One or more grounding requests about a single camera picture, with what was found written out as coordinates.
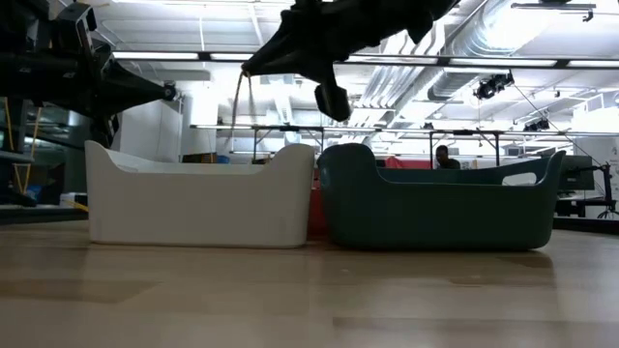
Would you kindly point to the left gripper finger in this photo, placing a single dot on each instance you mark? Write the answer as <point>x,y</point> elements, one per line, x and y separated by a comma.
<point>135,83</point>
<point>130,108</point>

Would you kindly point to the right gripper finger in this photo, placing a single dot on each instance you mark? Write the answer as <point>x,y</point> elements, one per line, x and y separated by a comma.
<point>290,67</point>
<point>285,46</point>

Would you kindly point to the yellow rubber band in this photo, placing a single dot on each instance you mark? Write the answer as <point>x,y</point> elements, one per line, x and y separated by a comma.
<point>235,106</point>

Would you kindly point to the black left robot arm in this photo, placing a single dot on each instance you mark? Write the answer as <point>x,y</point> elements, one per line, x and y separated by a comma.
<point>29,77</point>

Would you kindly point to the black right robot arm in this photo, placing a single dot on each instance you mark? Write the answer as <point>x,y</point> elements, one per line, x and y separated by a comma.
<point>433,14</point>

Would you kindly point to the white plastic basket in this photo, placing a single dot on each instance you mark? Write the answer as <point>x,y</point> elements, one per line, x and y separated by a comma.
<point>193,208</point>

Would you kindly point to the orange plastic basket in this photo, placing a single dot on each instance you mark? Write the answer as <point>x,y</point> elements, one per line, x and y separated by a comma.
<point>316,212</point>

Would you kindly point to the black ceiling spotlight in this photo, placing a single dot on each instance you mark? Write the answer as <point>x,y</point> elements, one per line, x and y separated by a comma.
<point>493,86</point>
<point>538,125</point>

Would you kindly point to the red cloth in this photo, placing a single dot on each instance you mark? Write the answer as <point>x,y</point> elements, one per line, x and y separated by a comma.
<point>411,163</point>

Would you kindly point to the person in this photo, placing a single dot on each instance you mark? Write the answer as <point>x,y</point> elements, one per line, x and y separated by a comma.
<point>442,154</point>

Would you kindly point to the teal plastic basket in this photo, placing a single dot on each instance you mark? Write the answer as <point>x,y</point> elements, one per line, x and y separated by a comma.
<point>435,217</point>

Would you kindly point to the black computer monitor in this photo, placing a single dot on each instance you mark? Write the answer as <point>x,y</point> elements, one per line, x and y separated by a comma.
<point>578,174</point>

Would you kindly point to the black desk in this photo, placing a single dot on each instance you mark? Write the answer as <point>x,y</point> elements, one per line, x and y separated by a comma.
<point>580,205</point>

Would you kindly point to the round black ceiling camera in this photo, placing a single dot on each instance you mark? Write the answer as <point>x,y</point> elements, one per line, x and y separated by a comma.
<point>170,93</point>

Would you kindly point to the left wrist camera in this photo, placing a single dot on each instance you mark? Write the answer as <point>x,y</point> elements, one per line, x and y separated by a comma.
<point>77,24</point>

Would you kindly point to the black metal workstation frame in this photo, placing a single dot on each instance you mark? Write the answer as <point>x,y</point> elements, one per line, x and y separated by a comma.
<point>496,147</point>
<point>255,142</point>

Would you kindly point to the silver ventilation duct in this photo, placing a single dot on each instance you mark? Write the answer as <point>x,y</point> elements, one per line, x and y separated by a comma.
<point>471,38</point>

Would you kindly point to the ceiling track rail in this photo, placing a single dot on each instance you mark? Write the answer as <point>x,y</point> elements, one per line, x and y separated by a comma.
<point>551,6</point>

